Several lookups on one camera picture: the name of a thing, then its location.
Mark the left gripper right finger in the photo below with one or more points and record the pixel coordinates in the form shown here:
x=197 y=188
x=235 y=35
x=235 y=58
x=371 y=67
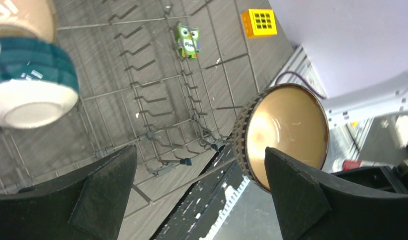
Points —
x=314 y=205

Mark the brown ribbed bowl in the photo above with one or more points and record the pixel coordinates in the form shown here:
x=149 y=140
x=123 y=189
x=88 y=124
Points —
x=287 y=117

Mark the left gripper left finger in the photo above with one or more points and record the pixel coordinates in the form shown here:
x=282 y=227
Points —
x=86 y=204

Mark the yellow toy block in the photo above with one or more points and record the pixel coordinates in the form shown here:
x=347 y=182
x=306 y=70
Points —
x=258 y=23

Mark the beige bowl lower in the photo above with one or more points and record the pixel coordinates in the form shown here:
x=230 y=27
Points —
x=28 y=18

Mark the grey wire dish rack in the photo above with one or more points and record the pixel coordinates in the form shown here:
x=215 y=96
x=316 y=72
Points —
x=137 y=90

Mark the green owl toy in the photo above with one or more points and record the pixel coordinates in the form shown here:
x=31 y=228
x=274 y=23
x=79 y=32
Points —
x=187 y=41

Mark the teal and white bowl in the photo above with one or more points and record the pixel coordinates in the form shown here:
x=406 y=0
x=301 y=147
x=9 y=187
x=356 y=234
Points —
x=38 y=83

